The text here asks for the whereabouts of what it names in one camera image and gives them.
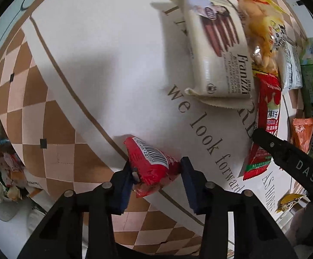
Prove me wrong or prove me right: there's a long red snack packet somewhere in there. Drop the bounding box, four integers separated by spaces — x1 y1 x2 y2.
243 70 281 180

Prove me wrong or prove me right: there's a yellow panda snack packet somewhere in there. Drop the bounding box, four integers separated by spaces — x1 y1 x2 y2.
276 194 304 213

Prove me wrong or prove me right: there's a silver white snack packet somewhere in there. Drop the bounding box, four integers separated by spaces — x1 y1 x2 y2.
277 41 303 94

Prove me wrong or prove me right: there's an orange snack packet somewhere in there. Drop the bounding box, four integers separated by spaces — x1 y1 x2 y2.
291 118 313 154

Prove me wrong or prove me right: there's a white Franzzi wafer pack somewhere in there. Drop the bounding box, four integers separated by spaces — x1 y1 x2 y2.
170 0 255 109

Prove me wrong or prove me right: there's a yellow egg-ball snack bag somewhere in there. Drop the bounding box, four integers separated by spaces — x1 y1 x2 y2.
238 0 286 76

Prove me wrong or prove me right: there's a small red triangular snack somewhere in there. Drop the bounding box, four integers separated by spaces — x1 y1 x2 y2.
124 136 180 198

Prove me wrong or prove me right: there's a checkered tablecloth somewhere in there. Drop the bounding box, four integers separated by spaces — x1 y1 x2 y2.
0 0 304 220

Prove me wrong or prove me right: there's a box of clutter on floor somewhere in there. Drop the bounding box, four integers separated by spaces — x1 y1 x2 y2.
0 118 44 222

